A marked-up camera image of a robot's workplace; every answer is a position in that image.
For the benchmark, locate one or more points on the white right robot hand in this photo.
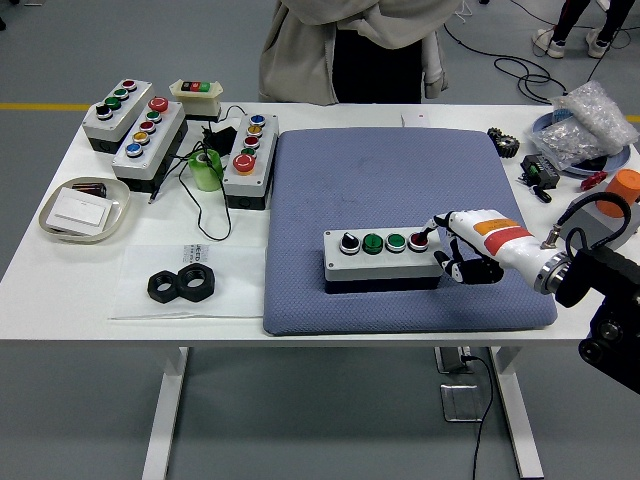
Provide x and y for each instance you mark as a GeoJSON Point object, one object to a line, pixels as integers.
{"type": "Point", "coordinates": [500, 240]}

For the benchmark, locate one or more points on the four-button grey control box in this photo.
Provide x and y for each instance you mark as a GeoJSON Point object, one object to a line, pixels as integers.
{"type": "Point", "coordinates": [380, 262]}

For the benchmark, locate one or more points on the five-button box, red mushroom button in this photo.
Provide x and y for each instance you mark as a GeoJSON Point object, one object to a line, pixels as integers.
{"type": "Point", "coordinates": [262, 150]}

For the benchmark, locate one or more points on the five-button box, blue end button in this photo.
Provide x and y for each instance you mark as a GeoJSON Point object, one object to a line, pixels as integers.
{"type": "Point", "coordinates": [160, 132]}

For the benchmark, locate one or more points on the black module with green terminal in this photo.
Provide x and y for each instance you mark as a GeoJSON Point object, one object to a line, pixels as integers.
{"type": "Point", "coordinates": [542, 170]}

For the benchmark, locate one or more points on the black metal gear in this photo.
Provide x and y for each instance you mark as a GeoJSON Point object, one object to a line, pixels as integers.
{"type": "Point", "coordinates": [507, 145]}

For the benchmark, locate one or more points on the red clip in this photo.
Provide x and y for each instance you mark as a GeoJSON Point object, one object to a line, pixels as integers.
{"type": "Point", "coordinates": [595, 180]}

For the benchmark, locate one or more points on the clear bag of small parts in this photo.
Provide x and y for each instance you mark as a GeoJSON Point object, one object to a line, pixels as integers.
{"type": "Point", "coordinates": [565, 142]}

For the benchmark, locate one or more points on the grey under-table control box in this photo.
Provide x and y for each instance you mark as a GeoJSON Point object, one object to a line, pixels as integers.
{"type": "Point", "coordinates": [447, 360]}

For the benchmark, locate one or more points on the orange cylinder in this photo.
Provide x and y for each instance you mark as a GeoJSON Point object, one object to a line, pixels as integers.
{"type": "Point", "coordinates": [625, 185]}

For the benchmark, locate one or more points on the blue plate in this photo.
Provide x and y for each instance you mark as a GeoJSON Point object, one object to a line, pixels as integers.
{"type": "Point", "coordinates": [620, 160]}

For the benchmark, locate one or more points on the blue-grey quilted mat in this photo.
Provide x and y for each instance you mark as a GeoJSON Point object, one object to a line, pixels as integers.
{"type": "Point", "coordinates": [360, 190]}

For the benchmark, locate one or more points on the bubble wrap bag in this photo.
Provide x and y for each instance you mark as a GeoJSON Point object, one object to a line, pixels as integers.
{"type": "Point", "coordinates": [595, 110]}

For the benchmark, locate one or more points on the metal floor socket box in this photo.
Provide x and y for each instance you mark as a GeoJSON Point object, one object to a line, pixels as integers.
{"type": "Point", "coordinates": [462, 402]}

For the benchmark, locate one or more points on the white table leg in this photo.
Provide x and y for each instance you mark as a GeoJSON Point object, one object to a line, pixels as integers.
{"type": "Point", "coordinates": [165, 425]}
{"type": "Point", "coordinates": [520, 425]}

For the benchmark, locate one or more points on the person in background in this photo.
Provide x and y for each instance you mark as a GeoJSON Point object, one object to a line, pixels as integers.
{"type": "Point", "coordinates": [570, 15]}

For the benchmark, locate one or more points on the black hex nut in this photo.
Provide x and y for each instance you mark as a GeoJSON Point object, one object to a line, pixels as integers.
{"type": "Point", "coordinates": [152, 287]}
{"type": "Point", "coordinates": [209, 287]}

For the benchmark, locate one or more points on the black power adapter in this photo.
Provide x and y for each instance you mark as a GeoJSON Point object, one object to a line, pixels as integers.
{"type": "Point", "coordinates": [222, 137]}

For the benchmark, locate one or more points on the green tape roll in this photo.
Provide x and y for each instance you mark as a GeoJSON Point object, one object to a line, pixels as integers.
{"type": "Point", "coordinates": [205, 172]}

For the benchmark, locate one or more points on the clear printed plastic bag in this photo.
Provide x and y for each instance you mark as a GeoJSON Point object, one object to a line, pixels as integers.
{"type": "Point", "coordinates": [135, 270]}

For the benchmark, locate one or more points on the beige shallow tray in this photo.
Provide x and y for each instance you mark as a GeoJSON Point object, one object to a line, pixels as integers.
{"type": "Point", "coordinates": [120, 200]}

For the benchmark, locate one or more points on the grey box with black knob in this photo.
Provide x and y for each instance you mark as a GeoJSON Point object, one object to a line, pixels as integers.
{"type": "Point", "coordinates": [132, 107]}

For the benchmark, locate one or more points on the cream three-button switch box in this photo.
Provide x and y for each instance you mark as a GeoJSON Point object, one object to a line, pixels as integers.
{"type": "Point", "coordinates": [202, 102]}

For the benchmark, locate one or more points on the white wall switch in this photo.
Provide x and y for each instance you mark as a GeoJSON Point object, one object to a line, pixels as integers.
{"type": "Point", "coordinates": [80, 210]}

